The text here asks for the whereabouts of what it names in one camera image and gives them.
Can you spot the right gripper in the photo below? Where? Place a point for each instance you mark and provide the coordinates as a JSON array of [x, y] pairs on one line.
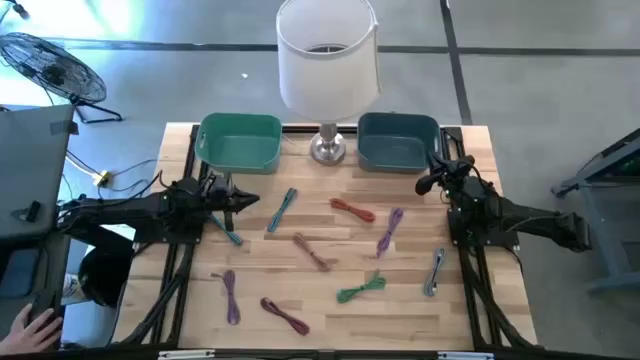
[[450, 177]]

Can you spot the person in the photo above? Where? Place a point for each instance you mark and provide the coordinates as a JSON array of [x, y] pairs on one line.
[[105, 275]]

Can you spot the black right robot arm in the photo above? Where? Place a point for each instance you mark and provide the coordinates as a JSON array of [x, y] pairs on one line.
[[530, 220]]

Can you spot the table lamp with white shade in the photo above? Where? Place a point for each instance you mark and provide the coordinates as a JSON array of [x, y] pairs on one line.
[[327, 75]]

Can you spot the grey side cart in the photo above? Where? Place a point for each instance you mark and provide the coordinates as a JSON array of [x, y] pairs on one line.
[[30, 165]]

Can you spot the green plastic bin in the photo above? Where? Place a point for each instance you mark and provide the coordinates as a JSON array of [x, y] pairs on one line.
[[240, 147]]

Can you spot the yellow power strip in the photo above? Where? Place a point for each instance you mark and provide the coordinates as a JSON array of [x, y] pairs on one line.
[[102, 178]]

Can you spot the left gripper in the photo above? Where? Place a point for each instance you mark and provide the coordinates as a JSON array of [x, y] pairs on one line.
[[217, 192]]

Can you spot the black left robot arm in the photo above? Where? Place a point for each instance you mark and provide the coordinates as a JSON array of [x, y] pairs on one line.
[[125, 210]]

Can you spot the person's hand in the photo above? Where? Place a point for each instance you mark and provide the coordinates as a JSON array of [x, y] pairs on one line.
[[27, 332]]

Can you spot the black floor fan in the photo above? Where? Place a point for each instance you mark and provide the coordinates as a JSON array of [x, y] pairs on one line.
[[50, 67]]

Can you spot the blue plastic bin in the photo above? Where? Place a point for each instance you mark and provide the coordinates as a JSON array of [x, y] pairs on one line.
[[397, 145]]

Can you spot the blue-grey metal workbench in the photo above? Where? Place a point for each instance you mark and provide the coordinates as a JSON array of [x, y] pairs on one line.
[[605, 200]]

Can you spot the white strip bracket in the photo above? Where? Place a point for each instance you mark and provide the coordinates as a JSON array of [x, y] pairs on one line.
[[185, 354], [465, 355]]

